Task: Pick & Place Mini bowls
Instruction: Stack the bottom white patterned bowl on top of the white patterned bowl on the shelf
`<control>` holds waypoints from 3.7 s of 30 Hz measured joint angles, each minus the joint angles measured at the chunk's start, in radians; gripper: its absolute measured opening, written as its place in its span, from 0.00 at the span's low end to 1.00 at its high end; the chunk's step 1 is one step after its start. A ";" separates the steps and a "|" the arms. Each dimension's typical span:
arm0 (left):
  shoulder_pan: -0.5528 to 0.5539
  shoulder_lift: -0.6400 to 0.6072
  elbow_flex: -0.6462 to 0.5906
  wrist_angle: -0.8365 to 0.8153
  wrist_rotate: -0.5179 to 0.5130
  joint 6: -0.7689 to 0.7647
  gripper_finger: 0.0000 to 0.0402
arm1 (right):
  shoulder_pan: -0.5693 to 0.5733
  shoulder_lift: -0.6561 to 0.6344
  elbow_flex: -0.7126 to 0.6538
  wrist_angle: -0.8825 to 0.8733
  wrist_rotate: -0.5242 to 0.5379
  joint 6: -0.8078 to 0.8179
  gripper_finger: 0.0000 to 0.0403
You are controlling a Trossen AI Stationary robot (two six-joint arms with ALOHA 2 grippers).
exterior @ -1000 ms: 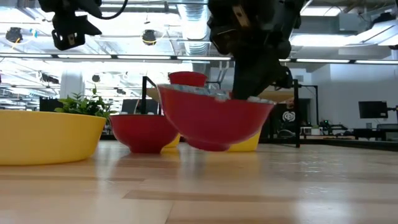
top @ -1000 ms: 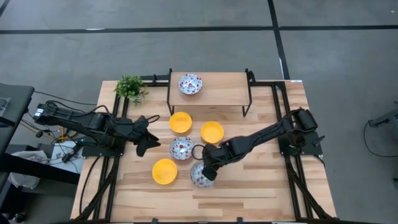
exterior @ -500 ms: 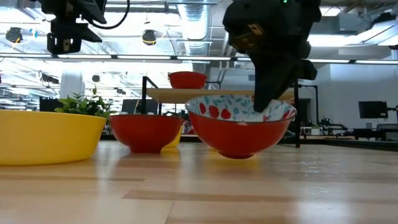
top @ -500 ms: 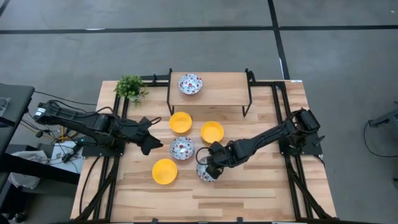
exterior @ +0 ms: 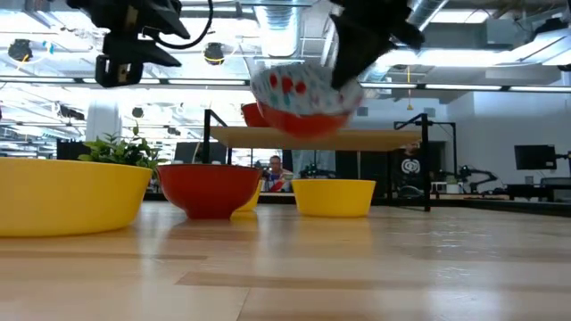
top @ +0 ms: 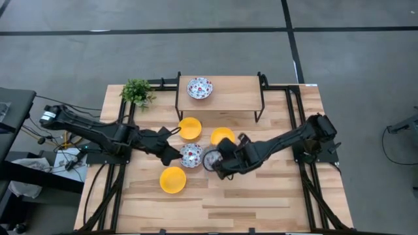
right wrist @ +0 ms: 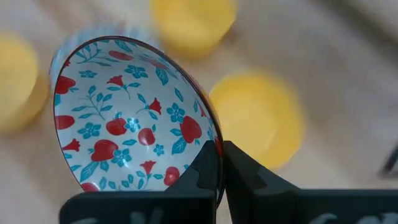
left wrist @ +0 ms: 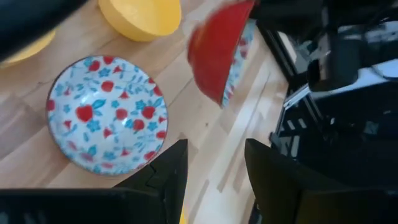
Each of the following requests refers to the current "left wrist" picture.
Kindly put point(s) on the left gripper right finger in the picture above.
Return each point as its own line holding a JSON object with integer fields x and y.
{"x": 295, "y": 202}

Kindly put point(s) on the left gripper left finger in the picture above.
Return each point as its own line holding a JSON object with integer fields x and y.
{"x": 140, "y": 205}

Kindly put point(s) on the red floral mini bowl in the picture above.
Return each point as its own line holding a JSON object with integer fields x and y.
{"x": 105, "y": 115}
{"x": 214, "y": 53}

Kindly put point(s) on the yellow plate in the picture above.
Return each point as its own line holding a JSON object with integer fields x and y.
{"x": 34, "y": 51}

